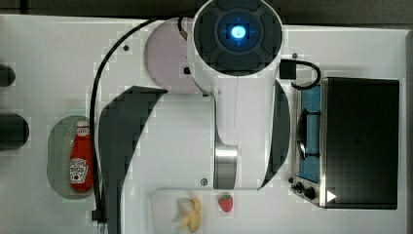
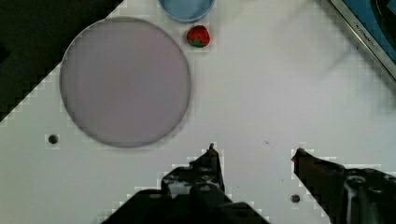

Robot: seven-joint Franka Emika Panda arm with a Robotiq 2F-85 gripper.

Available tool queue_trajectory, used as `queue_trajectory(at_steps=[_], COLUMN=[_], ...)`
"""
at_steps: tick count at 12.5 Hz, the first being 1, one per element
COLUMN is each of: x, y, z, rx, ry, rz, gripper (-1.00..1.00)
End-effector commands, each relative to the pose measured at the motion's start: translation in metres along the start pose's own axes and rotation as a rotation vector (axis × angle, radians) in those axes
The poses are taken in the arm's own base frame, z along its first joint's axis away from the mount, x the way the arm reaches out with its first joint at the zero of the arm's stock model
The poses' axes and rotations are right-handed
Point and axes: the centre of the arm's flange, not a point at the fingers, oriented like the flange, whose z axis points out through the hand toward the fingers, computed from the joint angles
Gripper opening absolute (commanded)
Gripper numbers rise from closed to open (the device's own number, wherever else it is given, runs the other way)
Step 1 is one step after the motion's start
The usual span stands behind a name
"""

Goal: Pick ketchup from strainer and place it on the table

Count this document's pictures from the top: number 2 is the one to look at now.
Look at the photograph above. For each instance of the blue bowl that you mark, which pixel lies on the blue bowl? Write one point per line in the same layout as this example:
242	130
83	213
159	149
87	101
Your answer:
188	11

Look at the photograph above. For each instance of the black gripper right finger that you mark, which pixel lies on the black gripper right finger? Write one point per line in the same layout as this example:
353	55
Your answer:
347	195

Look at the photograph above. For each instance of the black toaster oven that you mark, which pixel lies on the black toaster oven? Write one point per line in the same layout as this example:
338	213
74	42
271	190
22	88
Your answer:
373	22

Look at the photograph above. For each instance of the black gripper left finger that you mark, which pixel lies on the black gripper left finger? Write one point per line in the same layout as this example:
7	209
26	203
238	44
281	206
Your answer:
192	194

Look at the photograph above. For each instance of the small red strawberry toy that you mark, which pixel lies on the small red strawberry toy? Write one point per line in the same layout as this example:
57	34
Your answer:
198	36

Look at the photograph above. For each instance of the round grey plate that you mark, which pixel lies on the round grey plate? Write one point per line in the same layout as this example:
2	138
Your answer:
125	82

